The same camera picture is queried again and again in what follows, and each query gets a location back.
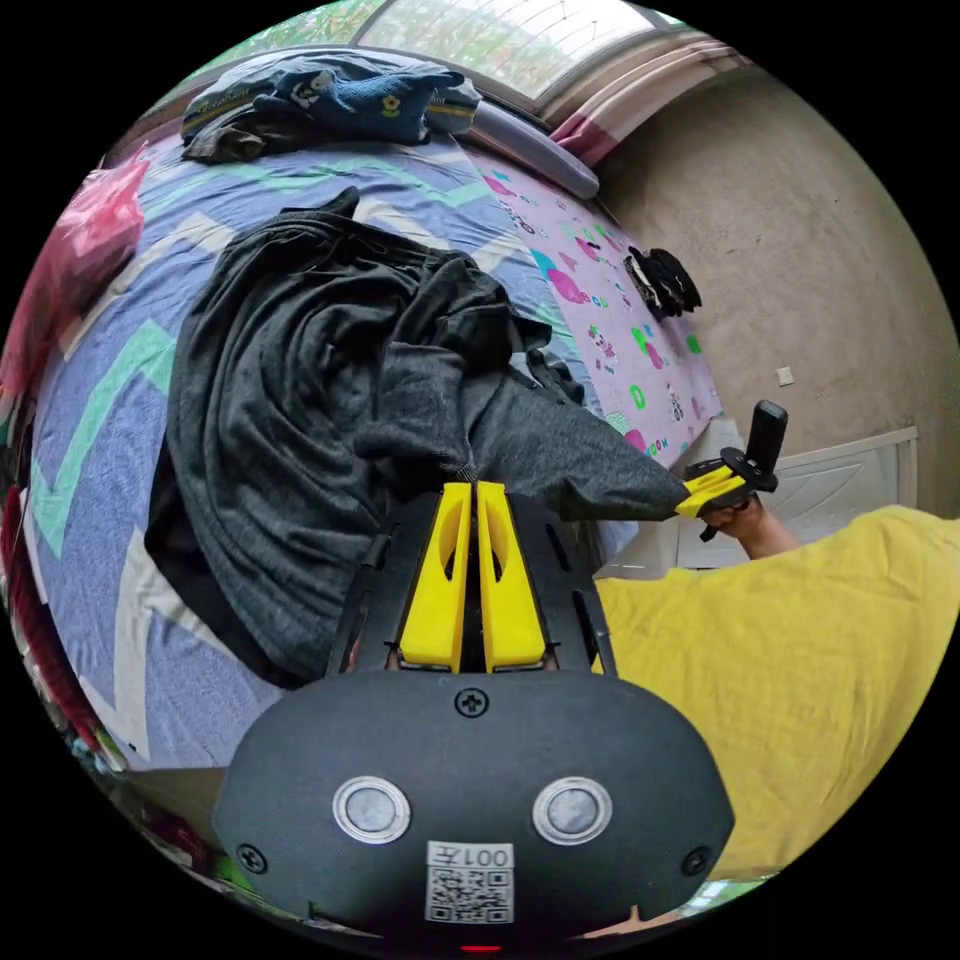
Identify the window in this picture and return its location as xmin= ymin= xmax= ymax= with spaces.
xmin=350 ymin=0 xmax=680 ymax=100

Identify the small black garment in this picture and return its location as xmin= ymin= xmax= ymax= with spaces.
xmin=624 ymin=245 xmax=704 ymax=322

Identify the gray t-shirt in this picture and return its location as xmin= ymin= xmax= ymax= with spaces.
xmin=144 ymin=187 xmax=693 ymax=688

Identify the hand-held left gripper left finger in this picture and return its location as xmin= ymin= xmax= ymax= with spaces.
xmin=398 ymin=482 xmax=473 ymax=674

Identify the bed with chevron quilt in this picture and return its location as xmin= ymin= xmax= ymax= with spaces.
xmin=20 ymin=123 xmax=727 ymax=774

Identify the person's body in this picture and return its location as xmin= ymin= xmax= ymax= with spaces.
xmin=595 ymin=505 xmax=960 ymax=883

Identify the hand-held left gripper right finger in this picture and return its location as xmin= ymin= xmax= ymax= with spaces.
xmin=476 ymin=481 xmax=547 ymax=674

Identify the pink curtain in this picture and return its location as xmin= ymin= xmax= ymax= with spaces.
xmin=545 ymin=35 xmax=751 ymax=169

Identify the white panelled door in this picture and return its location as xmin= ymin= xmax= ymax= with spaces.
xmin=599 ymin=425 xmax=921 ymax=580

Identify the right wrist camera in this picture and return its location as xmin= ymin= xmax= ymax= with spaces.
xmin=742 ymin=400 xmax=790 ymax=481

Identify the person's right hand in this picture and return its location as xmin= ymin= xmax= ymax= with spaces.
xmin=704 ymin=500 xmax=765 ymax=543

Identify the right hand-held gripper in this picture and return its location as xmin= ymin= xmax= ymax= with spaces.
xmin=674 ymin=446 xmax=781 ymax=543

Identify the pile of clothes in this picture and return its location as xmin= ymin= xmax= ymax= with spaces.
xmin=182 ymin=54 xmax=483 ymax=165

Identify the gray bolster pillow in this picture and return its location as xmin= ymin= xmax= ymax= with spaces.
xmin=458 ymin=101 xmax=601 ymax=201

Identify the person's right forearm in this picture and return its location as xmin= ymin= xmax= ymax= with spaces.
xmin=738 ymin=509 xmax=802 ymax=562

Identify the pink plastic bag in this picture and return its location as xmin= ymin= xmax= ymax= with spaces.
xmin=0 ymin=148 xmax=151 ymax=395

